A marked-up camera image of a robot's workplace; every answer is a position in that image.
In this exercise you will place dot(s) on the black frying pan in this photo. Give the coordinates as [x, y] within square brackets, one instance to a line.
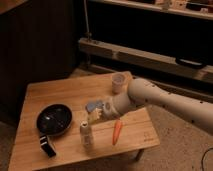
[53, 120]

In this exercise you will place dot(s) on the small white bottle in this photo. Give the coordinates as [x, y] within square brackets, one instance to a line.
[86, 134]

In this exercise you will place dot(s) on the metal pole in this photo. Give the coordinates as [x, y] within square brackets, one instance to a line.
[88, 33]

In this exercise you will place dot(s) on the blue sponge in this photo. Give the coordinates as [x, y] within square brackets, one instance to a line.
[89, 107]

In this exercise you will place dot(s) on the orange carrot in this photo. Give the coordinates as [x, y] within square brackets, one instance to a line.
[117, 129]

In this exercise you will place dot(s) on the translucent plastic cup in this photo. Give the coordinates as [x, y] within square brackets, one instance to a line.
[118, 81]

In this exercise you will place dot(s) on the black handle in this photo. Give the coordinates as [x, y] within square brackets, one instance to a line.
[190, 64]

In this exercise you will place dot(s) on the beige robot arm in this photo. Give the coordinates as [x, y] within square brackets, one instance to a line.
[140, 93]

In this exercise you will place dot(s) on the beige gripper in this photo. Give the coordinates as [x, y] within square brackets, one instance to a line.
[108, 112]

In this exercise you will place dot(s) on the wooden table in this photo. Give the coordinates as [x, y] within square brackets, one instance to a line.
[137, 132]

